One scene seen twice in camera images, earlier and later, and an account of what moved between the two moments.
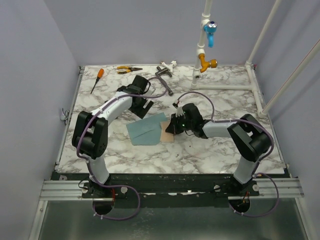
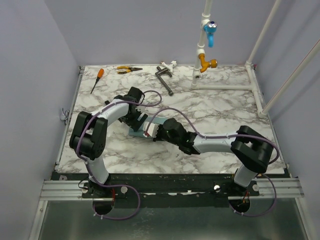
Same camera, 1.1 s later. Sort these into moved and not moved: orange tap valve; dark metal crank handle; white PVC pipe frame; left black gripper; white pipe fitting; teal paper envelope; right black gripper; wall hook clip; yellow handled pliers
Moved: left black gripper; right black gripper; teal paper envelope
Not moved: orange tap valve; dark metal crank handle; wall hook clip; yellow handled pliers; white PVC pipe frame; white pipe fitting
